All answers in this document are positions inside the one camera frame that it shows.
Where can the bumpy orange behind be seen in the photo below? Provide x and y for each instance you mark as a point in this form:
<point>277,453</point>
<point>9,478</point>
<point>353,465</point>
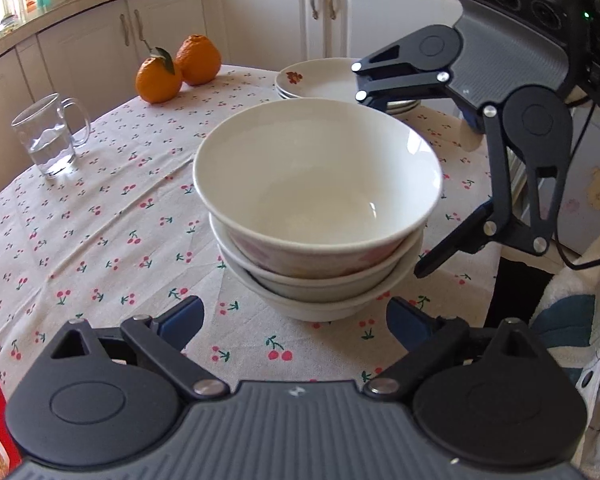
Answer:
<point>198,60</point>

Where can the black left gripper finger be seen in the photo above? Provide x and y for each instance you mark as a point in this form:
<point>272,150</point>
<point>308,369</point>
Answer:
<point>469,237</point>

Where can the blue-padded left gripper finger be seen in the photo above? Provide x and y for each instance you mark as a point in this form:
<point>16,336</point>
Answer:
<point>474,119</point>

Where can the white plate with fruit print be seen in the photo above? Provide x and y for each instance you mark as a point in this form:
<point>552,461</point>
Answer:
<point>323,78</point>

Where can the white kitchen cabinets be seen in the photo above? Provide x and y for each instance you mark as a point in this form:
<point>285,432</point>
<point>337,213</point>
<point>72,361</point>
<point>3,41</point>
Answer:
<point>91,49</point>

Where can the orange with leaf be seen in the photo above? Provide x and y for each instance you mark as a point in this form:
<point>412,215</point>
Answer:
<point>159,79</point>

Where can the glass mug with water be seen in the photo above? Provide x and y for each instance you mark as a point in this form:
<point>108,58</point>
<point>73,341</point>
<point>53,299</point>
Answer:
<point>43,130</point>

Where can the white bowl pink flowers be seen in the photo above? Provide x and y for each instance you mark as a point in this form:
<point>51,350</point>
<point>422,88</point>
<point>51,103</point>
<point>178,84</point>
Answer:
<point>321,272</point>
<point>312,177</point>

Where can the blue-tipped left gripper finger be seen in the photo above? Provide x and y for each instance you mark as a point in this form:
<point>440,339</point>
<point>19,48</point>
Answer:
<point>159,342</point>
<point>432,345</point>

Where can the white bowl camera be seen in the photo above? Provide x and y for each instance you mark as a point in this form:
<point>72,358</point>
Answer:
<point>322,304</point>

